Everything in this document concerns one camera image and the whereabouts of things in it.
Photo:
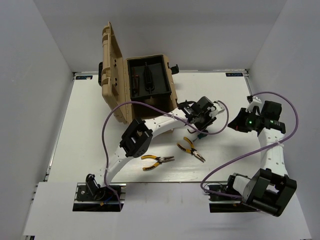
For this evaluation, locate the black toolbox inner tray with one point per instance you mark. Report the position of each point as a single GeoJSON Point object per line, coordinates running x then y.
{"type": "Point", "coordinates": [154, 80]}

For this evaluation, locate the yellow pliers right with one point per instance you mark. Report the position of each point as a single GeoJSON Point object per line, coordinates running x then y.
{"type": "Point", "coordinates": [191, 150]}

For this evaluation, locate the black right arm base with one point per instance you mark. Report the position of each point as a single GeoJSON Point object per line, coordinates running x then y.
{"type": "Point", "coordinates": [224, 204]}

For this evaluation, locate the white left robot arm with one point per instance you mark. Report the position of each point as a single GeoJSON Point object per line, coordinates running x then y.
{"type": "Point", "coordinates": [136, 139]}

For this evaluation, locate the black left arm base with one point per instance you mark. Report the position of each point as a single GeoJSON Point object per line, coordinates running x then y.
{"type": "Point", "coordinates": [104, 200]}

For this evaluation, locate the yellow pliers centre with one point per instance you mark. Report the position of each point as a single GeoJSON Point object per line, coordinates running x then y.
{"type": "Point", "coordinates": [158, 161]}

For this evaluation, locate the dark hex key large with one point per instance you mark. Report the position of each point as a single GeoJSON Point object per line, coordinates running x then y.
{"type": "Point", "coordinates": [135, 77]}

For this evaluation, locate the green stubby screwdriver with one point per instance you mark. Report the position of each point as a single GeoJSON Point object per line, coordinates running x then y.
{"type": "Point", "coordinates": [200, 136]}

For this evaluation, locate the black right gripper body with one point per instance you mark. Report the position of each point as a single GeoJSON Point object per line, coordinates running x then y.
{"type": "Point", "coordinates": [255, 118]}

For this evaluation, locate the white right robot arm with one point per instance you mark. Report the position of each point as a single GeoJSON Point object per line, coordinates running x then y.
{"type": "Point", "coordinates": [271, 188]}

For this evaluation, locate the yellow pliers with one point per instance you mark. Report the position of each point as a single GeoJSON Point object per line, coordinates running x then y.
{"type": "Point", "coordinates": [158, 161]}
{"type": "Point", "coordinates": [191, 150]}

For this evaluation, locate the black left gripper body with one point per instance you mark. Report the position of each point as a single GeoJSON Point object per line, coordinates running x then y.
{"type": "Point", "coordinates": [206, 116]}

